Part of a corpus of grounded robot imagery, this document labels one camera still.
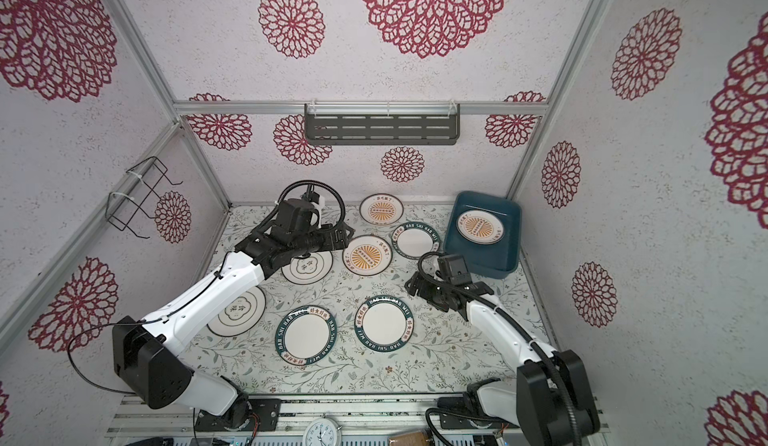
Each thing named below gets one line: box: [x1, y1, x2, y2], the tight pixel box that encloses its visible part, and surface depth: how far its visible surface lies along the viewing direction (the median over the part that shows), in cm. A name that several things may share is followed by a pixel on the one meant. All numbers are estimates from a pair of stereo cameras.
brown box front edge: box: [388, 430, 433, 446], surface depth 69 cm
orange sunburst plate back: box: [359, 193, 405, 226], surface depth 123 cm
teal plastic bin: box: [444, 190, 522, 279], surface depth 114 cm
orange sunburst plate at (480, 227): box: [456, 210, 505, 245], surface depth 115 cm
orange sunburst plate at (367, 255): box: [342, 234, 393, 277], surface depth 105 cm
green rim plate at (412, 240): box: [391, 222, 441, 261], surface depth 112 cm
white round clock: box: [303, 417, 342, 446], surface depth 70 cm
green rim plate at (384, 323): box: [354, 294, 415, 352], surface depth 91 cm
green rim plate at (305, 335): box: [275, 305, 337, 366], surface depth 90 cm
